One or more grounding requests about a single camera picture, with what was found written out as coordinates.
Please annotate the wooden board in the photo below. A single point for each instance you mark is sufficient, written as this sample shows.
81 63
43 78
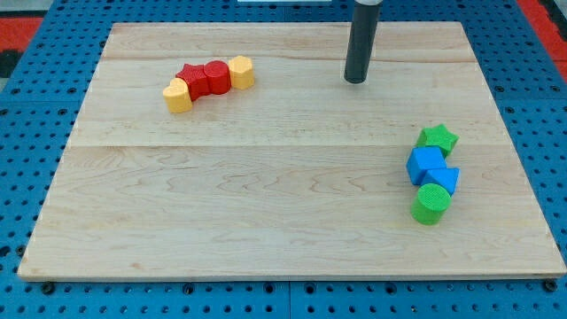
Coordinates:
300 177

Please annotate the yellow hexagon block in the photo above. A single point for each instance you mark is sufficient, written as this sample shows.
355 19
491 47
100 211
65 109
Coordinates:
241 72

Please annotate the red cylinder block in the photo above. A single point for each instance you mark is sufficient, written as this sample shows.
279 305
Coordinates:
218 77

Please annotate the red star block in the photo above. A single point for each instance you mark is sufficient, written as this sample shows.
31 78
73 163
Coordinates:
196 80

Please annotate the yellow heart block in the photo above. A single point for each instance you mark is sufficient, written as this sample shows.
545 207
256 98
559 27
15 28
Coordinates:
177 96

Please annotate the blue cube block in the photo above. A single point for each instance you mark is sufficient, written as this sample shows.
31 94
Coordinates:
423 159

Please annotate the green cylinder block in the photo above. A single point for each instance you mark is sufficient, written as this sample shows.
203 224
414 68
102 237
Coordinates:
430 204

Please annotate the green star block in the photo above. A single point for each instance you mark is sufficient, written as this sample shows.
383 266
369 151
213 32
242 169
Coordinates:
439 136

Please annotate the blue triangle block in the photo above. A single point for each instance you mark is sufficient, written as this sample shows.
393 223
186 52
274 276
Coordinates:
448 178

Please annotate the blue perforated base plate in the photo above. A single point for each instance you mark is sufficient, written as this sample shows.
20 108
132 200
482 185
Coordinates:
43 96

